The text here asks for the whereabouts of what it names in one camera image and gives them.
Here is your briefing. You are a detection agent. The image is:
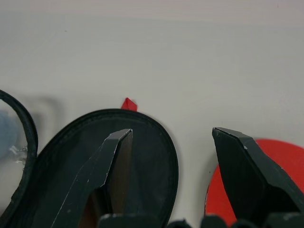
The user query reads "black zippered pouch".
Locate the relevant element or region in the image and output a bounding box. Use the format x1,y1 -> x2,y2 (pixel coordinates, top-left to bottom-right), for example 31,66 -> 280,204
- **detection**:
0,89 -> 180,228

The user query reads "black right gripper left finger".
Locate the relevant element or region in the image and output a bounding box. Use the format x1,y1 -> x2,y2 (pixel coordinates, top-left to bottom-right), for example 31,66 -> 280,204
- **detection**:
33,129 -> 133,228

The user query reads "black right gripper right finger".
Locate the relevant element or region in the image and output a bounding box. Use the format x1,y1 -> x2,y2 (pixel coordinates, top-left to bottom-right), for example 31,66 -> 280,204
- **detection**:
212,127 -> 304,223

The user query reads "red fabric pull tab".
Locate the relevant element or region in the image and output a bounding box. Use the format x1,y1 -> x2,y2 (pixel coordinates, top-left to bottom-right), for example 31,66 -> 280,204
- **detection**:
121,97 -> 139,112

